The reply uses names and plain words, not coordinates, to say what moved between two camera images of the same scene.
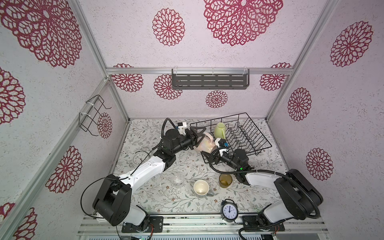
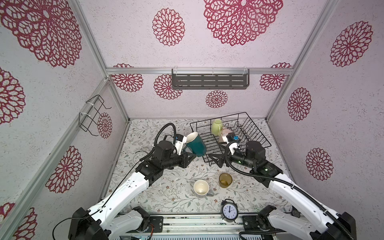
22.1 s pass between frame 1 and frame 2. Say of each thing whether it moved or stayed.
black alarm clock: stayed
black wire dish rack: stayed
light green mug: moved
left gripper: moved
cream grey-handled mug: stayed
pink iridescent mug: moved
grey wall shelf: stayed
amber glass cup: stayed
